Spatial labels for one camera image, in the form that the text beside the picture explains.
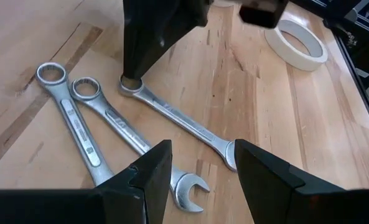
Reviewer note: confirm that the white masking tape roll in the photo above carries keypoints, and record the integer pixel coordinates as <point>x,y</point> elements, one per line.
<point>296,63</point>

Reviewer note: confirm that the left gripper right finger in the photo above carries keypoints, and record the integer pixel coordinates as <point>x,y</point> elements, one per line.
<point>296,202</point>

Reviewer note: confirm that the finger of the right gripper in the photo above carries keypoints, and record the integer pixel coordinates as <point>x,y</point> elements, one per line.
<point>262,12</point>
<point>153,28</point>

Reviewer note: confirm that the chrome combination wrench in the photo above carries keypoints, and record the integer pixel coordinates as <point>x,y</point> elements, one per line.
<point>178,118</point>
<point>119,121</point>
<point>78,130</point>

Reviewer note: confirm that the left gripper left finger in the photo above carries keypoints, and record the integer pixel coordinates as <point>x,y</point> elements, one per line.
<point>63,207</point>

